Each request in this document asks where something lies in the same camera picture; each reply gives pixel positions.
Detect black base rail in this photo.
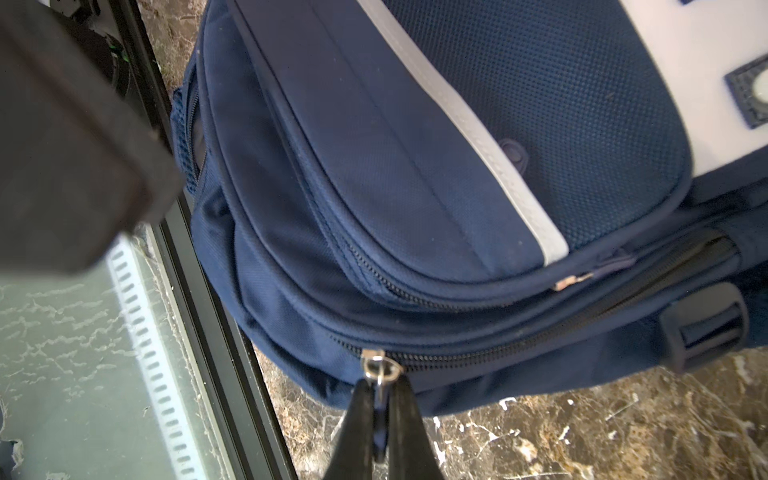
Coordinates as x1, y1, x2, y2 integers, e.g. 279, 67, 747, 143
47, 0, 299, 480

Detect navy blue backpack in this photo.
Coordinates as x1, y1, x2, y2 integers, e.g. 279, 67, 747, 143
172, 1, 767, 416

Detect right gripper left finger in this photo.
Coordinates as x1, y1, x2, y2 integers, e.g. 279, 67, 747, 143
323, 380, 374, 480

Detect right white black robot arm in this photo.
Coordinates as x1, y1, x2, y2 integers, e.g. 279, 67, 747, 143
1, 1, 442, 479

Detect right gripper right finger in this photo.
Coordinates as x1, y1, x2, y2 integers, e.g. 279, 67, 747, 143
388, 376, 444, 480

